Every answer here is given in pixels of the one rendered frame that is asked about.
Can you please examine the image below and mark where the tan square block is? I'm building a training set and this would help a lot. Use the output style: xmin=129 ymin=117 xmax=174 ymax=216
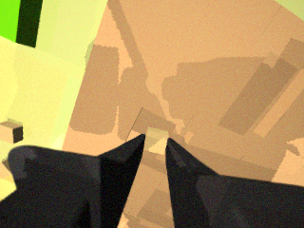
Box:
xmin=143 ymin=127 xmax=169 ymax=154
xmin=0 ymin=121 xmax=23 ymax=144
xmin=0 ymin=159 xmax=11 ymax=179

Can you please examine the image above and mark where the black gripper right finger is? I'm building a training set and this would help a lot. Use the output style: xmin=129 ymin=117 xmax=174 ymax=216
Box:
xmin=165 ymin=138 xmax=304 ymax=228

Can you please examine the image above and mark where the lime green block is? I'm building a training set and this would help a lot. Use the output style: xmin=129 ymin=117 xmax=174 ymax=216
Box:
xmin=0 ymin=0 xmax=43 ymax=48

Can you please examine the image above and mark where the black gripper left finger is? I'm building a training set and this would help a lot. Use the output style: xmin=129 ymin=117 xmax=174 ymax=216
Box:
xmin=8 ymin=134 xmax=145 ymax=228

